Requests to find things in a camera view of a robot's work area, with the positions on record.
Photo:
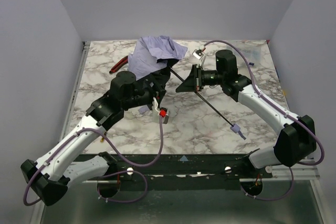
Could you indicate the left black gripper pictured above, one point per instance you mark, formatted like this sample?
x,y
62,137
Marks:
x,y
156,83

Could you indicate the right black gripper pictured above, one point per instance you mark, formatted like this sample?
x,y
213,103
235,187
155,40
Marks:
x,y
197,77

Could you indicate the lavender umbrella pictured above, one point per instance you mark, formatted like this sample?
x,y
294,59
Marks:
x,y
156,56

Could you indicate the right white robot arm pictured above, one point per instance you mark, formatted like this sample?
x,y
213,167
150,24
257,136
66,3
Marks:
x,y
295,133

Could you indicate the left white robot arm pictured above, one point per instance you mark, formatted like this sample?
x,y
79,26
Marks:
x,y
48,176

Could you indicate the red black utility knife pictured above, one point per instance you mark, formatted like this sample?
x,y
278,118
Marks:
x,y
119,65

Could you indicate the clear plastic parts box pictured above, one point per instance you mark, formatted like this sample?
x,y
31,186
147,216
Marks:
x,y
252,52

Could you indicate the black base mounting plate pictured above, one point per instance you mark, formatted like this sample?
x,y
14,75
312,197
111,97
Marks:
x,y
181,172

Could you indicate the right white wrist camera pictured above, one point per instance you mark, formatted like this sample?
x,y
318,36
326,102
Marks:
x,y
199,54

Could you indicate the aluminium extrusion frame rail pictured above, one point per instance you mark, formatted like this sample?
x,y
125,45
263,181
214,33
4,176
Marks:
x,y
300,172

